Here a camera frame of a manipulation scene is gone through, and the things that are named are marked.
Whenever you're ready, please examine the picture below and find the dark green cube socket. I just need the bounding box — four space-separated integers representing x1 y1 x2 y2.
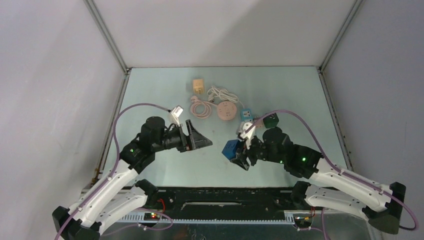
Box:
262 113 280 129

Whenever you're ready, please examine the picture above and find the pink round power strip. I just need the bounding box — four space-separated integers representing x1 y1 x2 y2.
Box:
216 101 237 121

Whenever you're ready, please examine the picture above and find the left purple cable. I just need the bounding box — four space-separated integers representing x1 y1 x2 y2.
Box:
54 102 174 240

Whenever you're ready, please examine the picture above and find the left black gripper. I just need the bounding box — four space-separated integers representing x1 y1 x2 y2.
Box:
153 119 212 153

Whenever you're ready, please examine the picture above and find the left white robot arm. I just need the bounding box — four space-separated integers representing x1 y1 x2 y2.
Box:
52 116 213 240

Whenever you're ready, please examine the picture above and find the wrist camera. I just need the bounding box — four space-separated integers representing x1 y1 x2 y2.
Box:
236 121 256 140
168 105 184 127

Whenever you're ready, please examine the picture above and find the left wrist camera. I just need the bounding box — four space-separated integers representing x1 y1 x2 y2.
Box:
168 105 184 127

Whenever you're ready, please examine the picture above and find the black front rail frame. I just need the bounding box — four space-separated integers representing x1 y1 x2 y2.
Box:
144 187 318 223

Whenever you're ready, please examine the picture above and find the pink coiled cord with plug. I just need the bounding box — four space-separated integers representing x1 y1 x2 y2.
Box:
189 95 219 119

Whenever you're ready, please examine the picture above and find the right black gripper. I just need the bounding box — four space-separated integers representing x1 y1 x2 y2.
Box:
229 133 285 171

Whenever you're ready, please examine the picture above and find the small pink plug adapter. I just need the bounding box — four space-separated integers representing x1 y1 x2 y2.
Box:
253 116 264 129

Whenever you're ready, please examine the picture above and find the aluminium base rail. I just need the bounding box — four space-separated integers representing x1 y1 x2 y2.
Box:
66 188 385 240

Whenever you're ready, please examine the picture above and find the teal power strip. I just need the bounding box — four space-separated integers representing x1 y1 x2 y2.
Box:
240 108 254 123

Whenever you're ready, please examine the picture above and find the yellow cube socket adapter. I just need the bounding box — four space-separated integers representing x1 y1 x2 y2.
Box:
192 78 205 95

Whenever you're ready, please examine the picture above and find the blue cube socket adapter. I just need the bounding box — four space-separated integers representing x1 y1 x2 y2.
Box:
221 139 241 161

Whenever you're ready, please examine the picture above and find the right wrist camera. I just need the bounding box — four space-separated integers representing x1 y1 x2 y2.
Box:
236 121 256 140

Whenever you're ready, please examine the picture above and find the white coiled power cord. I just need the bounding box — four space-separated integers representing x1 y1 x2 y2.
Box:
206 85 245 110

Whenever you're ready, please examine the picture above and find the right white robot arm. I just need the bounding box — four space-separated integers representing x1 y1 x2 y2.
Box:
222 127 406 235

